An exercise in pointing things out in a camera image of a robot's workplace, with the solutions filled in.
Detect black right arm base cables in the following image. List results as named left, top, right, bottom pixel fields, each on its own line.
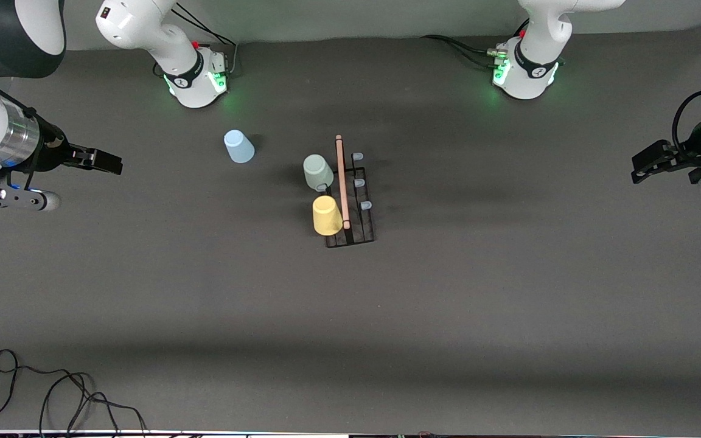
left=171, top=2, right=239, bottom=77

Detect light blue plastic cup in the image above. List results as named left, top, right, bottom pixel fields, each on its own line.
left=223, top=130, right=255, bottom=164

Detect thin black loose cable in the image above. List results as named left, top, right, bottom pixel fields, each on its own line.
left=0, top=349, right=92, bottom=431
left=39, top=372, right=148, bottom=438

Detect pale green plastic cup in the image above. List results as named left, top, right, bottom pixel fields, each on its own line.
left=302, top=154, right=335, bottom=192

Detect black left arm base cables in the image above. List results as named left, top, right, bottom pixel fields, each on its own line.
left=420, top=18, right=531, bottom=69

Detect yellow plastic cup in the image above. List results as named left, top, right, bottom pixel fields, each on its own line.
left=312, top=195, right=344, bottom=237

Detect black arm base cables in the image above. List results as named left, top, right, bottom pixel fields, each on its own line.
left=171, top=2, right=239, bottom=77
left=420, top=18, right=531, bottom=69

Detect black wire cup holder rack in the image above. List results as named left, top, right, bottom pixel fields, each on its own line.
left=325, top=135, right=377, bottom=249

